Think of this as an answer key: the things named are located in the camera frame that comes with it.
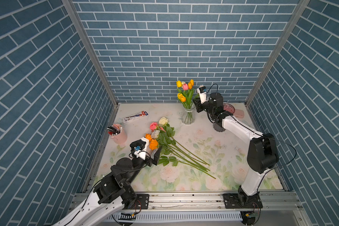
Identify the pink pen holder cup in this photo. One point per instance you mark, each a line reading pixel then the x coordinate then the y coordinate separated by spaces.
pixel 117 134

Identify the pink rose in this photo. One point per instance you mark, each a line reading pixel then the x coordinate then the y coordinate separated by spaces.
pixel 153 126

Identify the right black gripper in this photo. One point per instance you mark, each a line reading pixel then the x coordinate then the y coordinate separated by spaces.
pixel 198 105

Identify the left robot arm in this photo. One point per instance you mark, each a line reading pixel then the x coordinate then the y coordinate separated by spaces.
pixel 111 194

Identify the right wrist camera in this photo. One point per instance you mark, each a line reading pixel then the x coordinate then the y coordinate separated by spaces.
pixel 202 91

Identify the yellow tulip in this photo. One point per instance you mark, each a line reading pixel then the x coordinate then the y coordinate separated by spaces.
pixel 180 89
pixel 181 97

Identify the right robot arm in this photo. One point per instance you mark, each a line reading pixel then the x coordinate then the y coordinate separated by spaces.
pixel 262 155

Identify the cream rose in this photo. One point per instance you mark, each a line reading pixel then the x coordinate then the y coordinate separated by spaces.
pixel 163 121

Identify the white rose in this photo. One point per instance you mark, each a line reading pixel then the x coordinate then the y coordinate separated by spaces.
pixel 155 134

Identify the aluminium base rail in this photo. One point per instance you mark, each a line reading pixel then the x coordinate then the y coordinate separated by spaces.
pixel 265 208

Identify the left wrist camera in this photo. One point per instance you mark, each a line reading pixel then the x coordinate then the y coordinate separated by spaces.
pixel 139 149

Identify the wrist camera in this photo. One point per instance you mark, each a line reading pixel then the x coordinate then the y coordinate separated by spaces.
pixel 139 149
pixel 202 91

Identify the clear glass vase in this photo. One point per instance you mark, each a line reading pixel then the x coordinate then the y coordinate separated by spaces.
pixel 188 116

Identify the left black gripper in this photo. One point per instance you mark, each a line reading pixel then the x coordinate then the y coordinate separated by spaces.
pixel 149 162

